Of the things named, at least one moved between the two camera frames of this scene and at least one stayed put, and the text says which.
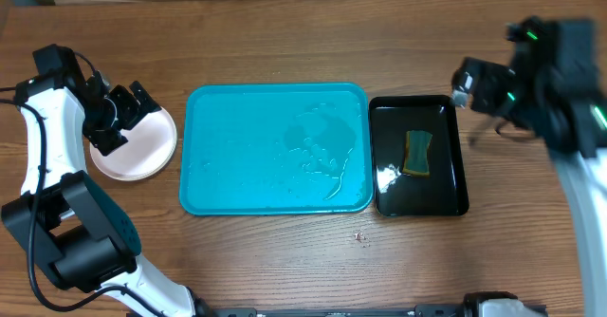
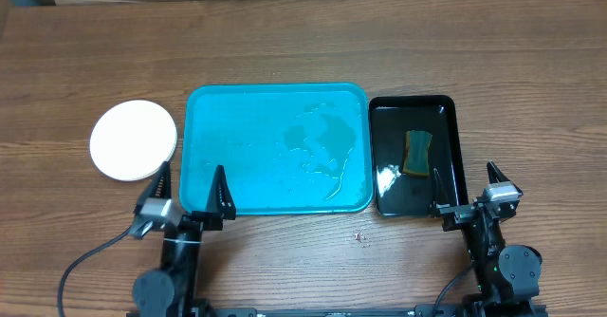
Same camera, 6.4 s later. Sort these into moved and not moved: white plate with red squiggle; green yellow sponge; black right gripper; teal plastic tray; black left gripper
Moved: black right gripper; black left gripper
Not moved: teal plastic tray; white plate with red squiggle; green yellow sponge
